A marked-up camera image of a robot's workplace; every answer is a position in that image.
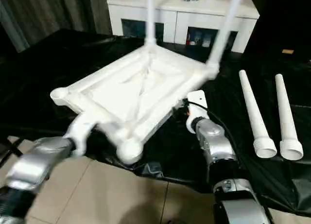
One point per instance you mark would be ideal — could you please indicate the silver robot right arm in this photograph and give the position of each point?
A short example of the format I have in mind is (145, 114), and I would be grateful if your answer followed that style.
(218, 146)

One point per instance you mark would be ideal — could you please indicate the white glass-door cabinet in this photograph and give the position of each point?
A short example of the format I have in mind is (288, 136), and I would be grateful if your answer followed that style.
(194, 15)

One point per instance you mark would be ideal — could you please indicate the grey pleated curtain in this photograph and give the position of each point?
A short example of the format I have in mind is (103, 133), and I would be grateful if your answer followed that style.
(48, 15)

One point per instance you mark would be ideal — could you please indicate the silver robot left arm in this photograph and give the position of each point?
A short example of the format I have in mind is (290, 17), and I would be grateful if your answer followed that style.
(36, 160)

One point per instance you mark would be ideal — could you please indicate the white plastic table top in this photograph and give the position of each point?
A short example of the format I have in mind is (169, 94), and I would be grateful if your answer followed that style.
(136, 92)

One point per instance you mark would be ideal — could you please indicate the black work mat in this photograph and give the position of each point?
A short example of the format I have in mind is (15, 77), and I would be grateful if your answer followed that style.
(36, 88)

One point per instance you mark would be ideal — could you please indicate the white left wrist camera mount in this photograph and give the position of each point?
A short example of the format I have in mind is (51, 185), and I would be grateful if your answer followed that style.
(79, 131)

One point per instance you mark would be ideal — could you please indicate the small yellow object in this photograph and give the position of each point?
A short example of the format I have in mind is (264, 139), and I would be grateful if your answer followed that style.
(287, 51)

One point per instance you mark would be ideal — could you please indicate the white plastic table leg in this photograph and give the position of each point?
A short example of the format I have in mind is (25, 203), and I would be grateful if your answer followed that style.
(223, 34)
(151, 15)
(286, 112)
(255, 112)

